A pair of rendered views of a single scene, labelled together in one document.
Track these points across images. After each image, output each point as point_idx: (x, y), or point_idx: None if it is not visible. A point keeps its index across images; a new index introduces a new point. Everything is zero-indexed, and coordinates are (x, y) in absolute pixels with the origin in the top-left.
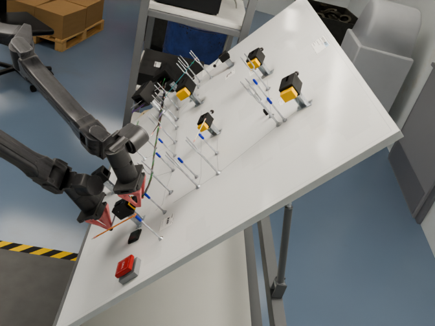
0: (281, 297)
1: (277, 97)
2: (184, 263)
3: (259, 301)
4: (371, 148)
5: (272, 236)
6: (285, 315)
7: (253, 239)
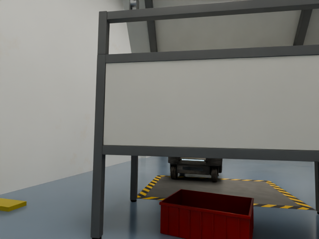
0: (129, 8)
1: None
2: (124, 8)
3: (163, 51)
4: None
5: (192, 4)
6: (115, 11)
7: (242, 48)
